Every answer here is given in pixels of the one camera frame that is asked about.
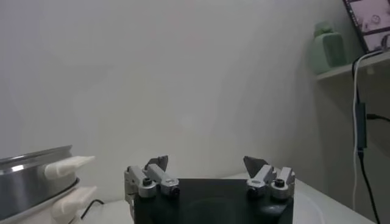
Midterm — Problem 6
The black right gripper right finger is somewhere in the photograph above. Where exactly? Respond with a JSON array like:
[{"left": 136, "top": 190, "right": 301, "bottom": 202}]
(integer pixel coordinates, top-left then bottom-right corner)
[{"left": 243, "top": 155, "right": 296, "bottom": 200}]

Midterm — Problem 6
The white cable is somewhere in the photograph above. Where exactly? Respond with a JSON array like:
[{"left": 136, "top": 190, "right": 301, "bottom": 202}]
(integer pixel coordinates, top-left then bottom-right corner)
[{"left": 352, "top": 50, "right": 385, "bottom": 212}]

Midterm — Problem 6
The white shelf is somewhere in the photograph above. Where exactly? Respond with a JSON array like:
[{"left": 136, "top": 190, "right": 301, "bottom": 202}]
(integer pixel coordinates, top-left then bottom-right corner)
[{"left": 315, "top": 50, "right": 390, "bottom": 82}]

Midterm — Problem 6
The perforated steel steamer basket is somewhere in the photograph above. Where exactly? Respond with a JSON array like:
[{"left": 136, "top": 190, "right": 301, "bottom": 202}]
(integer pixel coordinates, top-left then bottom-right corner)
[{"left": 0, "top": 145, "right": 96, "bottom": 222}]

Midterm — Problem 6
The cream electric cooker base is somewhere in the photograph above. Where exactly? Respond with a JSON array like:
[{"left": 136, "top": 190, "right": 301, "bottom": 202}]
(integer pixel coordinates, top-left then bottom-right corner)
[{"left": 0, "top": 182, "right": 98, "bottom": 224}]

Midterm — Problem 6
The black cooker power cord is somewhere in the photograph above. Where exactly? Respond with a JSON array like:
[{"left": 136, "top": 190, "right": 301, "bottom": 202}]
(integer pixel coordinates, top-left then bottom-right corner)
[{"left": 79, "top": 198, "right": 105, "bottom": 220}]

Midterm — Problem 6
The black framed display screen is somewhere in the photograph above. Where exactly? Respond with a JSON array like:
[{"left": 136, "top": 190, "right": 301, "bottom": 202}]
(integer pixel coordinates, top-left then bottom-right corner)
[{"left": 342, "top": 0, "right": 390, "bottom": 54}]

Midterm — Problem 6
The black cable with adapter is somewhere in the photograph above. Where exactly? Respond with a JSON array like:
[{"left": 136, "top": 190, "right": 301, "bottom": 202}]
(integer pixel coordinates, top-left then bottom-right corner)
[{"left": 350, "top": 50, "right": 390, "bottom": 224}]

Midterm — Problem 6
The pale green container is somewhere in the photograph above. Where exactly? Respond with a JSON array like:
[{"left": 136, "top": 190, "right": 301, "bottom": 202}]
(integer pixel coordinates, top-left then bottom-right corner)
[{"left": 310, "top": 21, "right": 348, "bottom": 75}]

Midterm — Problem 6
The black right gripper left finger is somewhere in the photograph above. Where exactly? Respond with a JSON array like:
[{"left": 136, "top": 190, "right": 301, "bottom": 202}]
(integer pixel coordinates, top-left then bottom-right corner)
[{"left": 124, "top": 155, "right": 181, "bottom": 219}]

